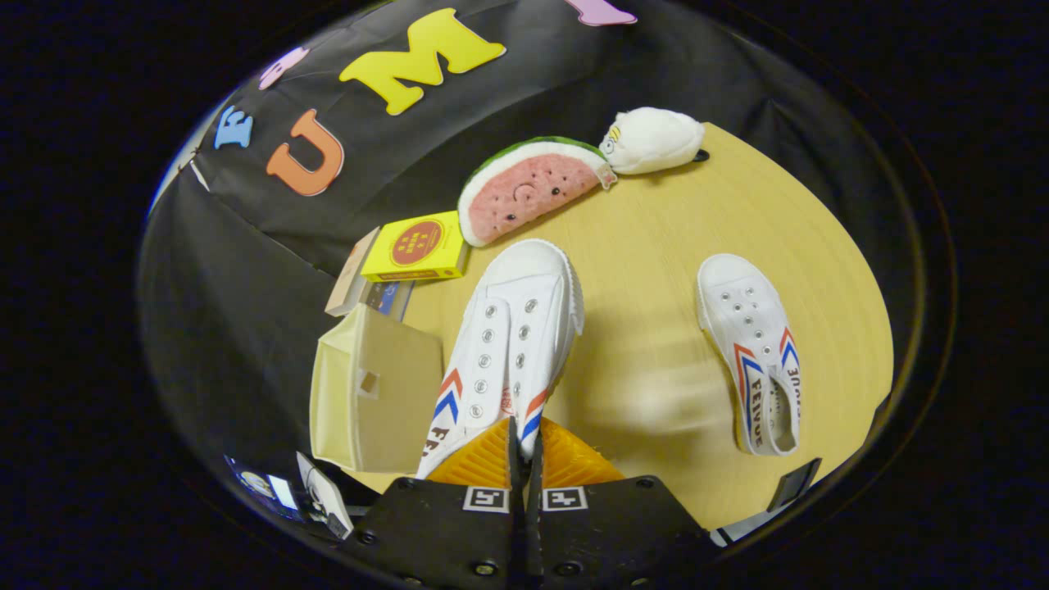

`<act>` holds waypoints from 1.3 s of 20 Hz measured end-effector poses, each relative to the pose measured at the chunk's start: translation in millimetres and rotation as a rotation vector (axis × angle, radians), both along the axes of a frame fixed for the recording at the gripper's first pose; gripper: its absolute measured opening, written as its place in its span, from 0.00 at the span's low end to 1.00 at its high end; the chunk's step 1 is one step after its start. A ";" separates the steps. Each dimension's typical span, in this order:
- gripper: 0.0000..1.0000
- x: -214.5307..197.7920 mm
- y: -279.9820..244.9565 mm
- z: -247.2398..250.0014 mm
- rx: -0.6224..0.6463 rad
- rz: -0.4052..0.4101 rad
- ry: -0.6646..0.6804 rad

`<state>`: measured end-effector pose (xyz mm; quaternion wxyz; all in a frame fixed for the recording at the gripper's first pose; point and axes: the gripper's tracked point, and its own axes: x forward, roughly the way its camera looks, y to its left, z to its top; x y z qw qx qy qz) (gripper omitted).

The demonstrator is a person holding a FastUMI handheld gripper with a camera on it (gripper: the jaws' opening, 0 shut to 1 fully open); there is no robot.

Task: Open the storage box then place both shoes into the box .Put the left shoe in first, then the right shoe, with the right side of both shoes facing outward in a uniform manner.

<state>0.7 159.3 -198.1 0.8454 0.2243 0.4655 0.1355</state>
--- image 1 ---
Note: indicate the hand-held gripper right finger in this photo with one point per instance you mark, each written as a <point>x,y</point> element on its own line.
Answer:
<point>615,533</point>

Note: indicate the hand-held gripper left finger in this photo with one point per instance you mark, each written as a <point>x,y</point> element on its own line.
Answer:
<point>434,533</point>

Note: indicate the beige storage box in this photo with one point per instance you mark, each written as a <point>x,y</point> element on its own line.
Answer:
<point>385,393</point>

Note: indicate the white canvas shoe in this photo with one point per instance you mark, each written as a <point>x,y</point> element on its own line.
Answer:
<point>524,319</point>
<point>750,328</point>

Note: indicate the white paper sheet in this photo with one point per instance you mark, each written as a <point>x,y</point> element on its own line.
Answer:
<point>326,496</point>

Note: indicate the computer screen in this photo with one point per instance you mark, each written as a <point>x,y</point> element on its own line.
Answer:
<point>266,487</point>

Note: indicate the black flat device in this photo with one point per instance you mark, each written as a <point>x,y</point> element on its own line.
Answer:
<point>793,483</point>

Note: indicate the blue book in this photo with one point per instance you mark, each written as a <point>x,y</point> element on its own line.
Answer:
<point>389,297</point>

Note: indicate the yellow book with red circle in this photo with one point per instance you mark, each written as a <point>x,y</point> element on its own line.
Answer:
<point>418,246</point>

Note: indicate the watermelon slice plush toy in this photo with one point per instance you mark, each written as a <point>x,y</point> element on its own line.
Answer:
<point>524,192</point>

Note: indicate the white plush toy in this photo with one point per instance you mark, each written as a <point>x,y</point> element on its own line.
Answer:
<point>656,139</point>

